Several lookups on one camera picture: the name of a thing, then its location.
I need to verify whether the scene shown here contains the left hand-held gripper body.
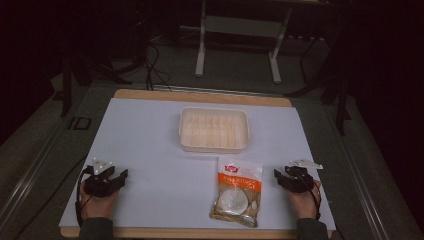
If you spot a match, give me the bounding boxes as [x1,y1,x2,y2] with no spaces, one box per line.
[83,157,118,198]

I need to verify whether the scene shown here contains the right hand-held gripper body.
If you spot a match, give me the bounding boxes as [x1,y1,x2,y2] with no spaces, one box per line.
[283,158,324,195]

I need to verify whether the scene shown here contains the orange and clear snack packet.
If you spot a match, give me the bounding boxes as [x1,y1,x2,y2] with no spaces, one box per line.
[209,156,264,229]

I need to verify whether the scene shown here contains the white plastic basket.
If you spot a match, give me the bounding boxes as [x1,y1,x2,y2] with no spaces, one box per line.
[178,106,251,155]

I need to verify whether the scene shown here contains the person's left hand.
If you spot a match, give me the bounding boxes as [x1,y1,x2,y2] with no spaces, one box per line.
[79,179,120,221]

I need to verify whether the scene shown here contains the person's right hand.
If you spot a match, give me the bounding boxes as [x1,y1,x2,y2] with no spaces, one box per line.
[287,179,323,221]

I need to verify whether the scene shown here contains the white table mat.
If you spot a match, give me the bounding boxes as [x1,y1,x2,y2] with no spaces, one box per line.
[58,97,336,231]

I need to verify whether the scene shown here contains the black metal stand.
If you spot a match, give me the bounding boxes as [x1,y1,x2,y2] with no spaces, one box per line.
[59,54,133,118]
[319,71,352,137]

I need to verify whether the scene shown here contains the white metal stand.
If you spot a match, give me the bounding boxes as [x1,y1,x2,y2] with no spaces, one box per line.
[194,0,294,85]

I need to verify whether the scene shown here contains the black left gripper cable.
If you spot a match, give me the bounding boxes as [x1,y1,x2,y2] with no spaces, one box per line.
[75,165,94,228]

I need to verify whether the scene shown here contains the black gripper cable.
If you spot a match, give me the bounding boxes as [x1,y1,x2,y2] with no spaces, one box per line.
[298,173,323,222]
[75,165,94,228]

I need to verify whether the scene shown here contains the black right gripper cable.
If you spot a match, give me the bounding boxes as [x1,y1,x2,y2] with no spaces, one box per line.
[298,173,323,222]

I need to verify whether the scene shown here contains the black rectangular floor bracket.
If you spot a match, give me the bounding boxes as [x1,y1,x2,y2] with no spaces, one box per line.
[67,116,93,131]

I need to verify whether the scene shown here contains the aluminium floor rail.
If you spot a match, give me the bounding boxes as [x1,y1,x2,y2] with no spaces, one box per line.
[324,103,391,240]
[0,123,73,231]

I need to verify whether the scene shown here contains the black floor cables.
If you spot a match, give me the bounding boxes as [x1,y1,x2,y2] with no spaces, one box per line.
[141,41,173,93]

